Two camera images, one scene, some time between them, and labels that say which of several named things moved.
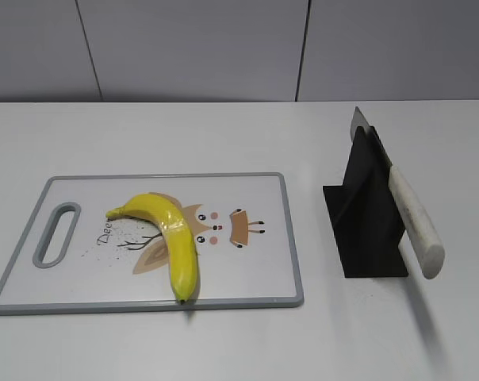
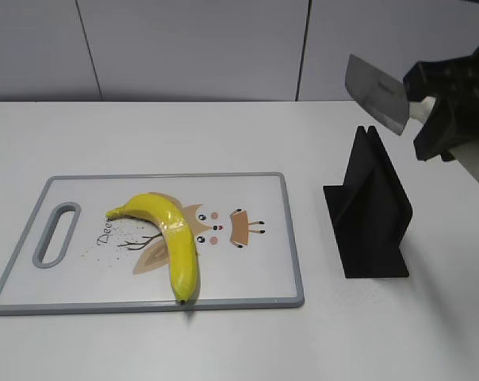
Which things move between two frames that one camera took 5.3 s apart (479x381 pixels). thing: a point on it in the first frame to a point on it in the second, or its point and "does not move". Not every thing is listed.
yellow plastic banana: [184, 265] does not move
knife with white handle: [414, 221] to [383, 97]
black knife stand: [363, 215] does not move
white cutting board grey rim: [242, 226] does not move
